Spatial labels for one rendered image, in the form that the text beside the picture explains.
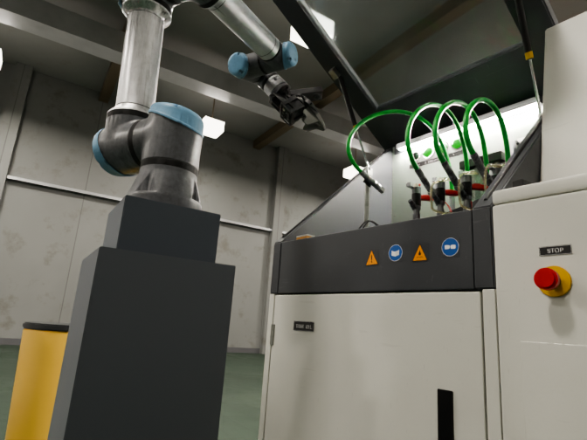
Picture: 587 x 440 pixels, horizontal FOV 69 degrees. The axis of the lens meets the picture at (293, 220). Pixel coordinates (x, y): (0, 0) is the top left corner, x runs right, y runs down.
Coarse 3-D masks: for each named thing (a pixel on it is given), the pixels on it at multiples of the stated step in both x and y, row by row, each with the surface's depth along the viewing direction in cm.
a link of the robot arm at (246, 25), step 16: (176, 0) 101; (192, 0) 102; (208, 0) 102; (224, 0) 105; (240, 0) 110; (224, 16) 109; (240, 16) 110; (256, 16) 116; (240, 32) 115; (256, 32) 116; (256, 48) 121; (272, 48) 123; (288, 48) 126; (272, 64) 129; (288, 64) 128
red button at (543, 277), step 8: (536, 272) 70; (544, 272) 68; (552, 272) 68; (560, 272) 70; (568, 272) 69; (536, 280) 69; (544, 280) 68; (552, 280) 67; (560, 280) 69; (568, 280) 69; (544, 288) 68; (552, 288) 67; (560, 288) 69; (568, 288) 69; (552, 296) 70
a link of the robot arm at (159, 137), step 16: (160, 112) 85; (176, 112) 86; (192, 112) 88; (144, 128) 87; (160, 128) 85; (176, 128) 85; (192, 128) 87; (128, 144) 89; (144, 144) 86; (160, 144) 84; (176, 144) 84; (192, 144) 87; (192, 160) 86
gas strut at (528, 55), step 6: (516, 0) 115; (516, 6) 115; (522, 6) 114; (522, 12) 114; (522, 18) 115; (522, 24) 115; (522, 30) 115; (522, 36) 116; (528, 36) 115; (522, 42) 116; (528, 42) 115; (528, 48) 115; (528, 54) 115; (528, 60) 116; (534, 72) 116; (534, 78) 116; (534, 84) 117; (540, 108) 117; (540, 114) 117
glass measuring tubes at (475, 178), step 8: (496, 152) 136; (472, 160) 143; (488, 160) 138; (496, 160) 136; (504, 160) 136; (464, 168) 145; (472, 168) 144; (472, 176) 144; (480, 176) 142; (480, 192) 140; (472, 200) 143
